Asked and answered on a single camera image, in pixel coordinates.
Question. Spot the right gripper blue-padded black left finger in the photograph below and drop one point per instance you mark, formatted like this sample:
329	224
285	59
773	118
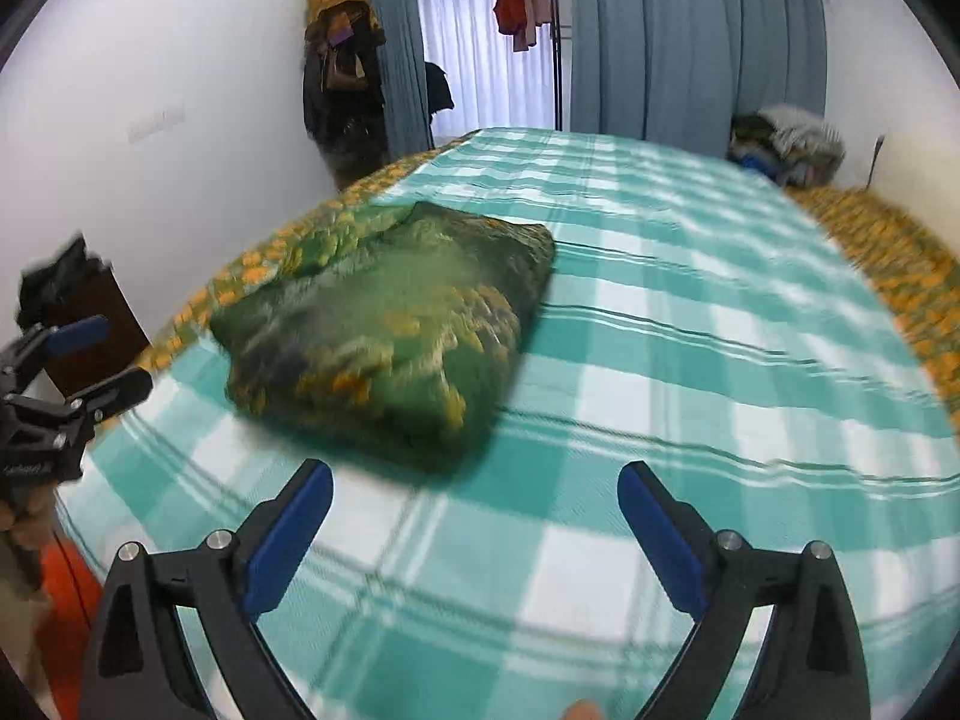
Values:
138	664

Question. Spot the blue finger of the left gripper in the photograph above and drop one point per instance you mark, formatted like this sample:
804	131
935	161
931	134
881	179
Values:
24	358

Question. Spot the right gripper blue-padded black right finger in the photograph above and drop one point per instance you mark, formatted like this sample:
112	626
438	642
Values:
810	663

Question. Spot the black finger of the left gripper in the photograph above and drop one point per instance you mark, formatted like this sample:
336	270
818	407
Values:
112	397

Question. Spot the green landscape print jacket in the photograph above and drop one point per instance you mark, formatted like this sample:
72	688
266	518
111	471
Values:
392	329

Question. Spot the pile of clothes by bed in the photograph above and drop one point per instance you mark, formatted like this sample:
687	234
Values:
790	146

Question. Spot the person's left hand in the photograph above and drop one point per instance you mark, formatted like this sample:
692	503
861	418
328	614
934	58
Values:
27	528

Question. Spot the dark wooden nightstand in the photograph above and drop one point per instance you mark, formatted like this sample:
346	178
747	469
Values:
125	341

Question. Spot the dark cloth on nightstand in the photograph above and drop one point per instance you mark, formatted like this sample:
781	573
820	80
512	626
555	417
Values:
47	286

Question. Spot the teal white plaid blanket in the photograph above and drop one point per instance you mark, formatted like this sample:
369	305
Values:
697	320

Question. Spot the coats hanging on rack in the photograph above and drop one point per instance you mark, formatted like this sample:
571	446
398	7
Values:
342	100

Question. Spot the orange floral green quilt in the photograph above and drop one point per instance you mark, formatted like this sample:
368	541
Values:
910	269

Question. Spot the dark garment by window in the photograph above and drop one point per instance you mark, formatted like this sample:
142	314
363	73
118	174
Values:
438	90

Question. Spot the cream padded headboard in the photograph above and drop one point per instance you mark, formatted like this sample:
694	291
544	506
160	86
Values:
919	175

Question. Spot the blue curtain left panel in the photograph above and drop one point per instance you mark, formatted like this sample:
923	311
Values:
404	77

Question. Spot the blue curtain panel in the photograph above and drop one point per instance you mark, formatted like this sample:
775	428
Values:
404	77
677	72

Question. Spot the red garment hanging outside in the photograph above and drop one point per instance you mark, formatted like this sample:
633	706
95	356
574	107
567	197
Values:
521	19

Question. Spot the blue curtain right panel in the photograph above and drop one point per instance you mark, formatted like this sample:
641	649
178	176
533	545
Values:
677	72

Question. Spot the white wall switch panel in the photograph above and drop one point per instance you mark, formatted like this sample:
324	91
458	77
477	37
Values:
155	123

